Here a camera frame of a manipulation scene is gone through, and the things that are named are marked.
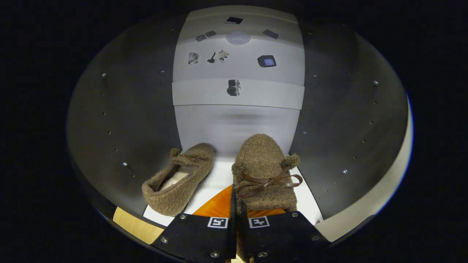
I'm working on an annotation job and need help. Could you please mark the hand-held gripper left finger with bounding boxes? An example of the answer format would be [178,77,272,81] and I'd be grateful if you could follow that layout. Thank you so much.
[151,184,238,263]

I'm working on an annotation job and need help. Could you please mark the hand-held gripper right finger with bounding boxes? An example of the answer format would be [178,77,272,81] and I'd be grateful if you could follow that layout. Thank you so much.
[239,203,331,263]

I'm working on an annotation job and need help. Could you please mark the dark grey shoe cabinet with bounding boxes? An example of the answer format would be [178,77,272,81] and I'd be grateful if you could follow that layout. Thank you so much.
[67,5,409,234]

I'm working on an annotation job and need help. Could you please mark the brown fuzzy shoe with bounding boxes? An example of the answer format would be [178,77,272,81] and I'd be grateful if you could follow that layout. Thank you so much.
[141,143,215,217]
[231,133,303,262]

